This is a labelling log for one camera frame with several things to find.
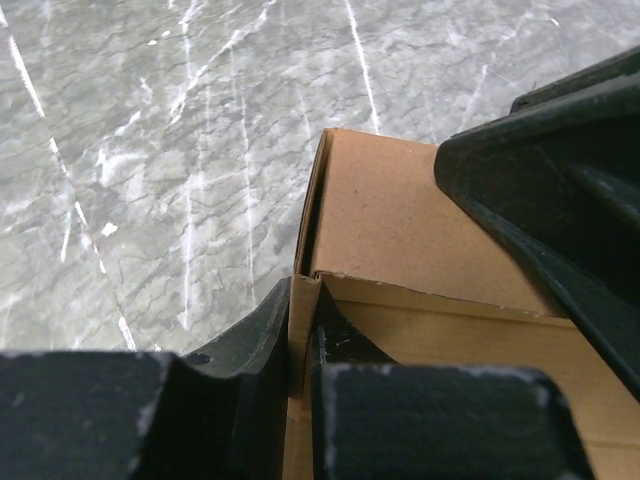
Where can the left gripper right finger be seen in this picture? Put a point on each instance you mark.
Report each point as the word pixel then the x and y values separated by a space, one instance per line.
pixel 374 418

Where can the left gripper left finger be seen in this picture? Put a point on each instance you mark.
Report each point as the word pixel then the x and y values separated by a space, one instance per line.
pixel 217 413

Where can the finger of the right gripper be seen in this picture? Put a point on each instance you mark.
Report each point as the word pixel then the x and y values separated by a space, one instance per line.
pixel 556 182

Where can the brown cardboard box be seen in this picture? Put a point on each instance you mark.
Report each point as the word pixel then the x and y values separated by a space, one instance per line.
pixel 428 286

